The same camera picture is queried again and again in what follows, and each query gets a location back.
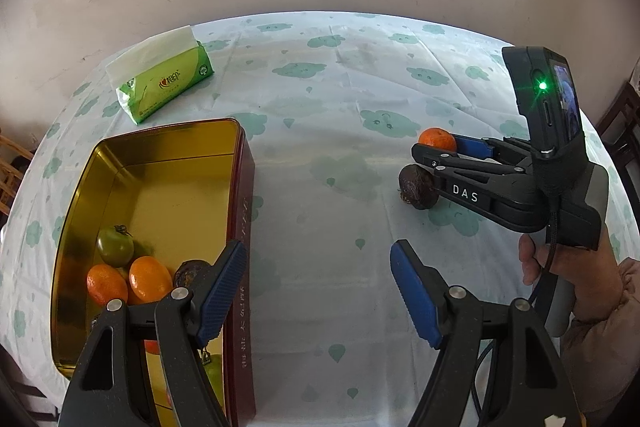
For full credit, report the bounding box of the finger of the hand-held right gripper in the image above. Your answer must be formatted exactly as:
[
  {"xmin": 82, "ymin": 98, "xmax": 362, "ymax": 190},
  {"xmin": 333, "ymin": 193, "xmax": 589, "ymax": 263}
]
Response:
[
  {"xmin": 452, "ymin": 133, "xmax": 532, "ymax": 164},
  {"xmin": 411, "ymin": 143, "xmax": 526, "ymax": 180}
]

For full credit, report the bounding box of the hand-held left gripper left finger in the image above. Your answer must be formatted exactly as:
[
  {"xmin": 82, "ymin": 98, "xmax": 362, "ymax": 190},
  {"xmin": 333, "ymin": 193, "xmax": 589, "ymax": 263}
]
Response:
[{"xmin": 59, "ymin": 241, "xmax": 248, "ymax": 427}]

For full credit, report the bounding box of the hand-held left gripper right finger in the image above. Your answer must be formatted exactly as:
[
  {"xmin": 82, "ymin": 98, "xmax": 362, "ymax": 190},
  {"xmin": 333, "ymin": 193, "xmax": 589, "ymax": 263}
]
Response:
[{"xmin": 390, "ymin": 239, "xmax": 583, "ymax": 427}]

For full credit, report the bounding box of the small orange mandarin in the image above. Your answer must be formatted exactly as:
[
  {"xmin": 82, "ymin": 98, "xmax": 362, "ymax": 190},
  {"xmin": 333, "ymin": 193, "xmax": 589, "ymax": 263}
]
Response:
[{"xmin": 418, "ymin": 127, "xmax": 458, "ymax": 154}]

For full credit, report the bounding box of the dark brown round fruit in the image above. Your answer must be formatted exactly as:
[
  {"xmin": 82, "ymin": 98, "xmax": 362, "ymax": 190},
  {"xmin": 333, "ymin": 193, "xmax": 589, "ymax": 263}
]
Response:
[
  {"xmin": 398, "ymin": 164, "xmax": 437, "ymax": 210},
  {"xmin": 173, "ymin": 259, "xmax": 213, "ymax": 290}
]

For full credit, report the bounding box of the oval orange citrus fruit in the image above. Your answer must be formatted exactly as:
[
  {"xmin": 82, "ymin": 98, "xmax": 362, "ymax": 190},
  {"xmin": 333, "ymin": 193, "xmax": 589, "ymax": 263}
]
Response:
[{"xmin": 129, "ymin": 256, "xmax": 174, "ymax": 303}]

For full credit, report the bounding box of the green tomato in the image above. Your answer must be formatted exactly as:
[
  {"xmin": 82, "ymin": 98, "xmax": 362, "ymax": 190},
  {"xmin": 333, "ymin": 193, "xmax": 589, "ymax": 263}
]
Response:
[
  {"xmin": 97, "ymin": 225, "xmax": 135, "ymax": 268},
  {"xmin": 202, "ymin": 349, "xmax": 224, "ymax": 408}
]

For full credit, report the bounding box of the large orange mandarin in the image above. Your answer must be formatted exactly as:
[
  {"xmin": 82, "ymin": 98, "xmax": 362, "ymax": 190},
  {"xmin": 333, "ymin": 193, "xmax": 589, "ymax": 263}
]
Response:
[{"xmin": 86, "ymin": 263, "xmax": 129, "ymax": 307}]

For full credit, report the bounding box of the red and gold tin box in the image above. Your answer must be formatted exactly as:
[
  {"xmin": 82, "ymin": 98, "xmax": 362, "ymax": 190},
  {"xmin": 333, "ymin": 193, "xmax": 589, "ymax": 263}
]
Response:
[{"xmin": 50, "ymin": 118, "xmax": 257, "ymax": 427}]

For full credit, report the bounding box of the person's right forearm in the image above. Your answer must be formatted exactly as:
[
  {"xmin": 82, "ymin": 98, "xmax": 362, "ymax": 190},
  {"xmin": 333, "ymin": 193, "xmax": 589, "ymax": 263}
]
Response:
[{"xmin": 560, "ymin": 257, "xmax": 640, "ymax": 427}]

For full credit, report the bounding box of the person's right hand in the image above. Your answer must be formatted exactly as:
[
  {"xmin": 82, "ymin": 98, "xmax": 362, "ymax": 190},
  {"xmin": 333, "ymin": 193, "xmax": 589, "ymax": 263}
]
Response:
[{"xmin": 519, "ymin": 218, "xmax": 625, "ymax": 322}]

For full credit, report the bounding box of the dark wooden chair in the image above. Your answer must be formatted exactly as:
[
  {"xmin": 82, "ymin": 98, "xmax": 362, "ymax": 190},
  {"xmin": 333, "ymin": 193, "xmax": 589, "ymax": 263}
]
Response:
[{"xmin": 595, "ymin": 82, "xmax": 640, "ymax": 188}]

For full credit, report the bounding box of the cloud print tablecloth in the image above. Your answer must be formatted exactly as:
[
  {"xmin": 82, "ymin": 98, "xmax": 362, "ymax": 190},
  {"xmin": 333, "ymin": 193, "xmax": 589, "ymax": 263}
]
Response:
[{"xmin": 0, "ymin": 11, "xmax": 633, "ymax": 427}]

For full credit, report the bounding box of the green tissue pack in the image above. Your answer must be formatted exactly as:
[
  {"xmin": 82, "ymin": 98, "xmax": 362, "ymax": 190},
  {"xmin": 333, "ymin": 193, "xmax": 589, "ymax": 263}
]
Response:
[{"xmin": 105, "ymin": 25, "xmax": 214, "ymax": 125}]

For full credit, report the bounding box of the light wooden stool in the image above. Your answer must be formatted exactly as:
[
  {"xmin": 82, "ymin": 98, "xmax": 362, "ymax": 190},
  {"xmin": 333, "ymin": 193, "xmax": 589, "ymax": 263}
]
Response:
[{"xmin": 0, "ymin": 132, "xmax": 33, "ymax": 215}]

